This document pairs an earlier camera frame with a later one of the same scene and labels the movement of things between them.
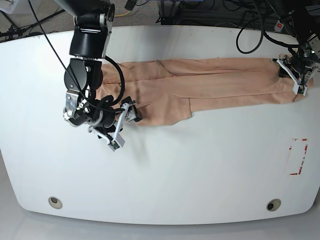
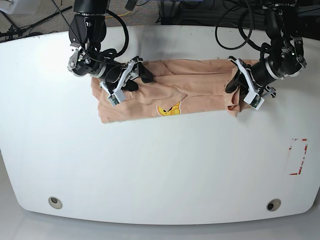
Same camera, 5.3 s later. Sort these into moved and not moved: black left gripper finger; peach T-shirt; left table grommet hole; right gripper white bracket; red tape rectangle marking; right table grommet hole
Moved: black left gripper finger; right gripper white bracket; peach T-shirt
Not moved: right table grommet hole; left table grommet hole; red tape rectangle marking
